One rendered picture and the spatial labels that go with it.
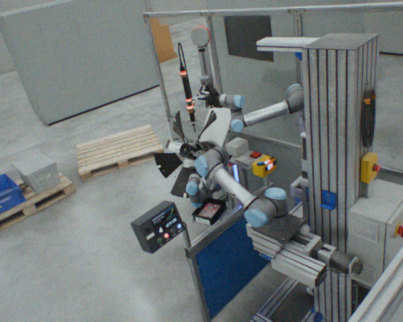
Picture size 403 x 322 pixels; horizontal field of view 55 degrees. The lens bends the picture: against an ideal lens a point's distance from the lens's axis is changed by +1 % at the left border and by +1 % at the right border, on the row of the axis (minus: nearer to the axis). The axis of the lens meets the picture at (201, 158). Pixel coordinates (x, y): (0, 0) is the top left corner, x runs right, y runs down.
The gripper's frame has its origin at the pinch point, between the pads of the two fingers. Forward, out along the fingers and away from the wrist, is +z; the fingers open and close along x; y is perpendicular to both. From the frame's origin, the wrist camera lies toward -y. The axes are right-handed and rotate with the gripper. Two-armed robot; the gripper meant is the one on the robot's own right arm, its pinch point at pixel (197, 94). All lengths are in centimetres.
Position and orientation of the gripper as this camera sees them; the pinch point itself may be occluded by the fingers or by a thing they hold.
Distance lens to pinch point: 262.9
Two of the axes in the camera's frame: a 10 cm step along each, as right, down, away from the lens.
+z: -8.0, -1.6, 5.7
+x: 5.7, -4.8, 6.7
